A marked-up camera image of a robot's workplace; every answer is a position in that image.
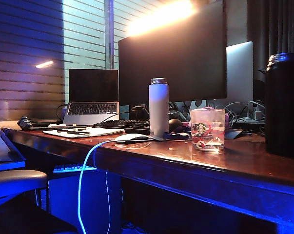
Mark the black thermos bottle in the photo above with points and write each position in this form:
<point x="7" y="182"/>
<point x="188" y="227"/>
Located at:
<point x="283" y="109"/>

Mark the white thermos bottle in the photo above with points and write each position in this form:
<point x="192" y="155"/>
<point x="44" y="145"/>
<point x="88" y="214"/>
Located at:
<point x="159" y="109"/>

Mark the printed glass cup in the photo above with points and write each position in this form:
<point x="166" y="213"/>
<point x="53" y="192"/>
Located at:
<point x="207" y="129"/>

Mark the black headphones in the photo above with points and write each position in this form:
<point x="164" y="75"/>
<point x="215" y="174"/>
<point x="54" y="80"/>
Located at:
<point x="137" y="113"/>

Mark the black keyboard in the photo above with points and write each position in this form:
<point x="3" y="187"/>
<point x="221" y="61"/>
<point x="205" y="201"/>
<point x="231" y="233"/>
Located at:
<point x="122" y="124"/>

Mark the white flat mouse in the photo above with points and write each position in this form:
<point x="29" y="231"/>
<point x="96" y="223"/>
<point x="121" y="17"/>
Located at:
<point x="129" y="137"/>

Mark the white notepad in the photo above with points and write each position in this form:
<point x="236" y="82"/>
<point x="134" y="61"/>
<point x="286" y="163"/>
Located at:
<point x="103" y="131"/>

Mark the large black monitor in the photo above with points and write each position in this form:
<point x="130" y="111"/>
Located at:
<point x="173" y="68"/>

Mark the open silver laptop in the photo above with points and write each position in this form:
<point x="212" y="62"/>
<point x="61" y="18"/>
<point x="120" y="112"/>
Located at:
<point x="93" y="85"/>

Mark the black pen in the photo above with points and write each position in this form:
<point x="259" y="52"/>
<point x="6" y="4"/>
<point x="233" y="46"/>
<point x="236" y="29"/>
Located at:
<point x="71" y="129"/>
<point x="79" y="132"/>

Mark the blue booklet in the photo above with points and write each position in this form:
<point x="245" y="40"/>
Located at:
<point x="234" y="134"/>

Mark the long black ribbed bar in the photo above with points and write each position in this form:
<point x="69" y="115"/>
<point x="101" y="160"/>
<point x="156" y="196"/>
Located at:
<point x="56" y="127"/>

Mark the white keyboard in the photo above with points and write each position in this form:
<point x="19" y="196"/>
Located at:
<point x="71" y="167"/>

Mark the silver laptop lid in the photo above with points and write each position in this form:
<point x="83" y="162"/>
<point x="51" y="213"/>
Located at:
<point x="239" y="73"/>

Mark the white power strip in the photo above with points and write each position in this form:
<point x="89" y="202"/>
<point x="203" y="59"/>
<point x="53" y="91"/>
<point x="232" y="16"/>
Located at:
<point x="252" y="114"/>

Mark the white cabinet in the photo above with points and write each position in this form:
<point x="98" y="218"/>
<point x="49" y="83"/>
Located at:
<point x="64" y="195"/>

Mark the black handheld gadget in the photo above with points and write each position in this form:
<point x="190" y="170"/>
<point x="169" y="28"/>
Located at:
<point x="25" y="122"/>

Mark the low side table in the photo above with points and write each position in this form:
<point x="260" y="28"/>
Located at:
<point x="15" y="163"/>

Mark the round padded stool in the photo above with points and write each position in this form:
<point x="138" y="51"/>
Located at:
<point x="15" y="178"/>

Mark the grey window post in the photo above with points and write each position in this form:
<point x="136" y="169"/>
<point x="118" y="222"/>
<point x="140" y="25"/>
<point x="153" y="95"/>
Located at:
<point x="109" y="34"/>

